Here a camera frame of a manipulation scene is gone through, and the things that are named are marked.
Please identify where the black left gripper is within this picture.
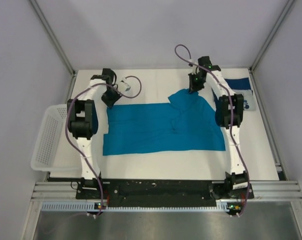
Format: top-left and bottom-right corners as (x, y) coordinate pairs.
(101, 86), (123, 109)

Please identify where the teal blue t shirt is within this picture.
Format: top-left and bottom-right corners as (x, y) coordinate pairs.
(103, 89), (226, 156)

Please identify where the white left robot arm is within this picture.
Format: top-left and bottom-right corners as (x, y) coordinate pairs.
(65, 68), (122, 198)

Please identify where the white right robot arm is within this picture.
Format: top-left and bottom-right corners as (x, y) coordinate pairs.
(189, 56), (249, 198)

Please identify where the folded navy cartoon print shirt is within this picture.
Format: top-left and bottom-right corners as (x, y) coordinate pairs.
(225, 77), (256, 112)

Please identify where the white perforated plastic basket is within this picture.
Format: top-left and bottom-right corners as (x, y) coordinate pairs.
(30, 104), (81, 172)

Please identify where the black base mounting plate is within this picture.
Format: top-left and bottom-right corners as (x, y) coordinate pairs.
(76, 178), (254, 207)

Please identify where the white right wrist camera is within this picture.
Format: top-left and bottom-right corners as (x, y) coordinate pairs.
(188, 59), (197, 74)

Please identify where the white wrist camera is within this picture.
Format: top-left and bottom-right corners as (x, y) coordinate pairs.
(188, 59), (197, 74)
(118, 77), (131, 93)

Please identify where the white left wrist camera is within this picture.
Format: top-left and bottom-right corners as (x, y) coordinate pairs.
(118, 77), (131, 93)

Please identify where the aluminium frame right post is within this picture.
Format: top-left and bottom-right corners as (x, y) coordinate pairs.
(249, 0), (296, 72)

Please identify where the aluminium frame post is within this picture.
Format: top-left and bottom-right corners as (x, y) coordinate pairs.
(28, 0), (75, 76)
(249, 0), (296, 72)

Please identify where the aluminium frame left post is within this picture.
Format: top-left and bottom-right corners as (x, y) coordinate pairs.
(28, 0), (75, 76)

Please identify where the grey slotted cable duct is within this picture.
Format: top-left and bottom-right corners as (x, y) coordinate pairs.
(40, 200), (243, 214)

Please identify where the aluminium frame front rail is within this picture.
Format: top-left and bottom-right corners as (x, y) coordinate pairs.
(31, 181), (302, 202)

